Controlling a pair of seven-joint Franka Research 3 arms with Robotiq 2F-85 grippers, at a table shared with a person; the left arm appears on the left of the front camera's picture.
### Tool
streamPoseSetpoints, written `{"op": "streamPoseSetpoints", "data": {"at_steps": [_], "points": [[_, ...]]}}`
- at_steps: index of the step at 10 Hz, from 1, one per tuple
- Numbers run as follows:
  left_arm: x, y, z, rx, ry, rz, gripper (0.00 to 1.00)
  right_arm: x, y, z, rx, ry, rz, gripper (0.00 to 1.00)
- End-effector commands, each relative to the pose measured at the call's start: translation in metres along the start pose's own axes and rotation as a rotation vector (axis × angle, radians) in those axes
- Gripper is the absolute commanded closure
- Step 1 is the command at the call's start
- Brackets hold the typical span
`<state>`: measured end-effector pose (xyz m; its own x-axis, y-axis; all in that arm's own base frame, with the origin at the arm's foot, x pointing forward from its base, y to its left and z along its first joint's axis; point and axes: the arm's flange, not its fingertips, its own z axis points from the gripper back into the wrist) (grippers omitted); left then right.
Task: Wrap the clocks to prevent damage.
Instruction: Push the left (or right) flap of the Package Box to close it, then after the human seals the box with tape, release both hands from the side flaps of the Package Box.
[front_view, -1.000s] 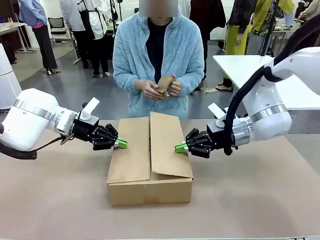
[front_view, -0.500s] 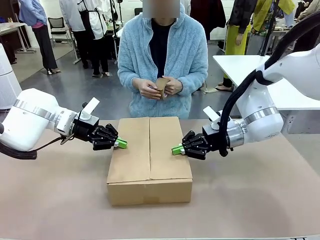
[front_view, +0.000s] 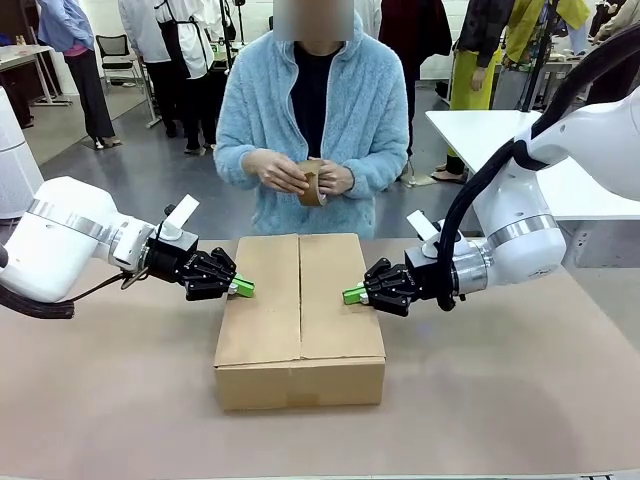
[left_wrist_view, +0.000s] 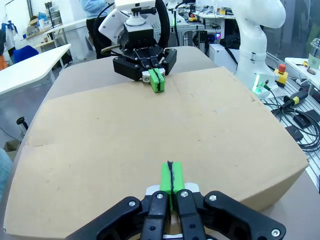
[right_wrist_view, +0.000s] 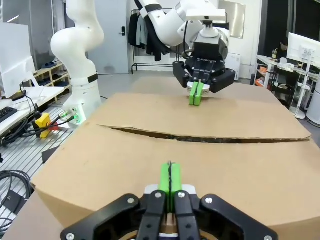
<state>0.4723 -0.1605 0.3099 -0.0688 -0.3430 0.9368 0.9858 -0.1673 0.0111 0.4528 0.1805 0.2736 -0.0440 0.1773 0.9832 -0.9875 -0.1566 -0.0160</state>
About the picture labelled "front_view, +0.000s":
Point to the brown packing tape roll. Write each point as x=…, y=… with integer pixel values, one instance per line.
x=312, y=195

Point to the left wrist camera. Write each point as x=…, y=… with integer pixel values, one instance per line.
x=181, y=215

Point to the person's right hand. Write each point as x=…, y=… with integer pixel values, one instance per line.
x=277, y=172

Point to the person in yellow apron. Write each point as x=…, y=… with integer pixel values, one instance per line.
x=470, y=75

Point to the light wooden side table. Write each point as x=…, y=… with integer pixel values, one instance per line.
x=20, y=52

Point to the black mesh office chair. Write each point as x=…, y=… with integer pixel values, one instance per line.
x=117, y=50

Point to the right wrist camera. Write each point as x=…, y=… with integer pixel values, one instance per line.
x=422, y=230

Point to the person in yellow-green jacket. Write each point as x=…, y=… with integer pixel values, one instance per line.
x=530, y=30

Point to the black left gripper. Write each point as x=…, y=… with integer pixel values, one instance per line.
x=200, y=270

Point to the brown cardboard box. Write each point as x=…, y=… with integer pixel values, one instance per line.
x=300, y=320

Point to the person in dark clothes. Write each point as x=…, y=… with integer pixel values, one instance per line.
x=415, y=30

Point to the person in blue fleece jacket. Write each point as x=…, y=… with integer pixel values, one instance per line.
x=360, y=100

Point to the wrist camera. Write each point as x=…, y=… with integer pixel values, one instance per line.
x=422, y=230
x=181, y=215

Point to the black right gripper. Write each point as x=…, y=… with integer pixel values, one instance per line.
x=410, y=285

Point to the person's left hand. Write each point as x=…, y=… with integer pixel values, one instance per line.
x=337, y=180

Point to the black tripod pole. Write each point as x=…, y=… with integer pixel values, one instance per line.
x=542, y=60

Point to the person in white coat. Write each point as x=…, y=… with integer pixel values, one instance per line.
x=145, y=35

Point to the person's left forearm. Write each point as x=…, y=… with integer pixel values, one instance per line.
x=380, y=170

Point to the person in beige top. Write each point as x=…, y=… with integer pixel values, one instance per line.
x=627, y=15

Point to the person in white apron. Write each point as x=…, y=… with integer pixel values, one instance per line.
x=197, y=50

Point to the large white table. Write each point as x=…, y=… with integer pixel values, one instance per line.
x=480, y=135

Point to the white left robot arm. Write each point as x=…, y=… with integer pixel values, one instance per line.
x=65, y=240

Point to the black stand pole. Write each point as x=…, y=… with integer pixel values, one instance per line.
x=229, y=35

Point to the person in blue shirt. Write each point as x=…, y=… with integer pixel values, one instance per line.
x=75, y=30

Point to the person's right forearm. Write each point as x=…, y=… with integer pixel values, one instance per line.
x=235, y=160

